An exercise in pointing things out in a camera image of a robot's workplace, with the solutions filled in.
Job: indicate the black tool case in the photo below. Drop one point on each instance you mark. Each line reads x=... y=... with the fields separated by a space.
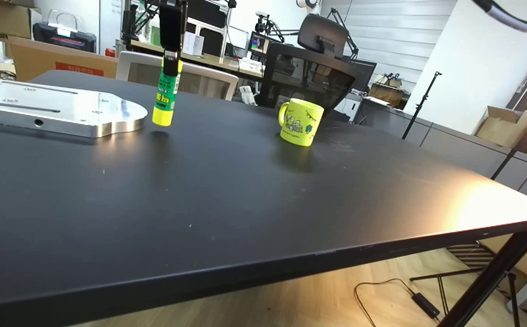
x=64 y=37

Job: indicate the thin black stand pole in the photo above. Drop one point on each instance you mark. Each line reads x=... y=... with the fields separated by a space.
x=420 y=106

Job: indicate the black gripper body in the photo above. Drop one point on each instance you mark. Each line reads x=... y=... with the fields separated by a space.
x=171 y=24

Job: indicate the black table leg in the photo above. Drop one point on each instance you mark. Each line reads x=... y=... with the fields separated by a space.
x=493 y=275

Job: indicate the black office chair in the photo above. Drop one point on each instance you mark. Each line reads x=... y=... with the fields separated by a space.
x=322 y=33

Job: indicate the yellow printed mug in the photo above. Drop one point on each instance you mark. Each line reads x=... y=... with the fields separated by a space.
x=302 y=124

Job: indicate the grey low cabinet row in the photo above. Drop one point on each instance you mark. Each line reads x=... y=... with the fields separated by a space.
x=487 y=157

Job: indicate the large brown cardboard box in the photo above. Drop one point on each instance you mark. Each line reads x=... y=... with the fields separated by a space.
x=51 y=57

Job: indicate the white frame chair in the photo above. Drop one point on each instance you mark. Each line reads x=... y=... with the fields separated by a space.
x=209 y=75

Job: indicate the yellow green glue stick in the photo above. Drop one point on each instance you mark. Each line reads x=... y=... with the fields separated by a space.
x=166 y=101

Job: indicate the open cardboard box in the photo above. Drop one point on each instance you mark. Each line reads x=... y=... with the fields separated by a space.
x=506 y=124

